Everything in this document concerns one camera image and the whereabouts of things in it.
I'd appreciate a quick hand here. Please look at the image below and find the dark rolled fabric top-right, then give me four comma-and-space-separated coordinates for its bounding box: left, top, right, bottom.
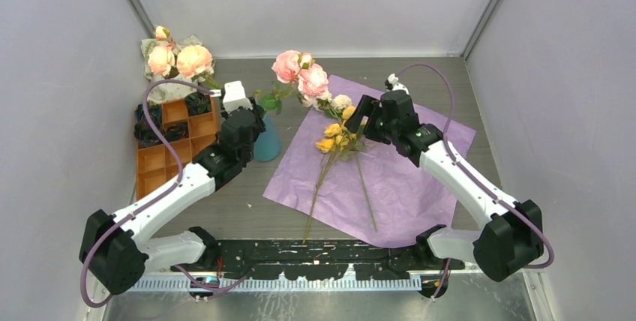
184, 91, 212, 117

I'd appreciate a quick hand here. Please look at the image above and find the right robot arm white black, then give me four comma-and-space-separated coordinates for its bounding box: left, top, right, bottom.
345, 90, 548, 282

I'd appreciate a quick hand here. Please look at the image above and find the dark rolled fabric center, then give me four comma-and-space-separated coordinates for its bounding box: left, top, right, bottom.
164, 121, 189, 143

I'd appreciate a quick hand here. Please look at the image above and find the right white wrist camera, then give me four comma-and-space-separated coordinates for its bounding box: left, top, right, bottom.
385, 73, 410, 95

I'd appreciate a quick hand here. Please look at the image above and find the teal cylindrical vase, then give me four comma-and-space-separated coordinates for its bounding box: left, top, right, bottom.
253, 115, 281, 162

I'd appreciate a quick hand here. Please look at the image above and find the aluminium rail frame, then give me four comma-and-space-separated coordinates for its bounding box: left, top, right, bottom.
123, 267, 422, 295

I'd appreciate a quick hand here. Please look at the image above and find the cream printed cloth bag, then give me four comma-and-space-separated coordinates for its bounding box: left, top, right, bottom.
139, 34, 217, 104

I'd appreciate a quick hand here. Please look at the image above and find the pink rose flower stem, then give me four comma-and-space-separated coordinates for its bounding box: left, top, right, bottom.
255, 49, 332, 114

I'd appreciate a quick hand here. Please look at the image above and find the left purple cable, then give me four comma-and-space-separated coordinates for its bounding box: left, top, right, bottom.
79, 79, 224, 309

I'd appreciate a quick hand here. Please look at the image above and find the peach rose flower stem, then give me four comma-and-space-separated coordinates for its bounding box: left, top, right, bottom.
140, 25, 219, 89

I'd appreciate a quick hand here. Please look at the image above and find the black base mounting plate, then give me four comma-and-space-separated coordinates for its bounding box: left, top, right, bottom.
182, 239, 445, 281

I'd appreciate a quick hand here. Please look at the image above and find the orange compartment tray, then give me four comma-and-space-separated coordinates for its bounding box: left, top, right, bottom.
136, 97, 220, 200

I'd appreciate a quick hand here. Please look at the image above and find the dark rolled fabric top-left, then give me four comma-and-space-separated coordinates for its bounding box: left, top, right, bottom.
134, 102, 162, 124

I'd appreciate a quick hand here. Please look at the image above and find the purple cable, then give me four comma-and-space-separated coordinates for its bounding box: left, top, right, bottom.
79, 79, 224, 309
394, 62, 555, 270

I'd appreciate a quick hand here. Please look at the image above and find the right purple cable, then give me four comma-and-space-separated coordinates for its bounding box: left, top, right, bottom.
394, 62, 555, 270

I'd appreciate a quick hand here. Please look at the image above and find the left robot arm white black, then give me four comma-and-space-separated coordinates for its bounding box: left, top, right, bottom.
79, 105, 266, 295

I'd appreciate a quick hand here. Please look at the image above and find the dark rolled fabric middle-left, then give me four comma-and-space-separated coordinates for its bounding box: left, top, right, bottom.
133, 119, 162, 149

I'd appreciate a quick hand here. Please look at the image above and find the white yellow flower stem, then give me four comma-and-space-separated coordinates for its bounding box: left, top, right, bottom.
313, 92, 380, 234

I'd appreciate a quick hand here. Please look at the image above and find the pink paper flower bouquet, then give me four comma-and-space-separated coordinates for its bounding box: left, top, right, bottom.
262, 73, 477, 249

